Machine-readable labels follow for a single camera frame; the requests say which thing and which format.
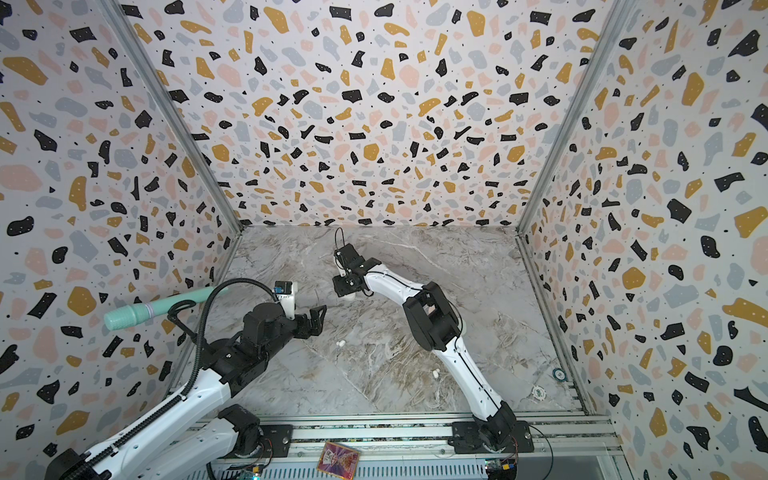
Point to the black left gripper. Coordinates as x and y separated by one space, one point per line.
318 320

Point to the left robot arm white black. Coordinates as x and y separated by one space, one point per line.
197 424

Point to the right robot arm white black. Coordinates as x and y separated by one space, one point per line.
437 328

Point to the colourful card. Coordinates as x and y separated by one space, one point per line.
338 461

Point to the mint green microphone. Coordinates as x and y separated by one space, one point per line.
132 315

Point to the white poker chip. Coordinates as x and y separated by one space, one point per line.
538 393

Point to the green poker chip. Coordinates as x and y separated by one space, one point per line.
559 375

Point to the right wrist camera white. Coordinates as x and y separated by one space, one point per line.
347 258

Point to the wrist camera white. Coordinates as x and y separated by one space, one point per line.
286 292
347 258

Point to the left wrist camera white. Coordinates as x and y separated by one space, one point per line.
286 292

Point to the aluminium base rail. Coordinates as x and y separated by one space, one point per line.
565 445

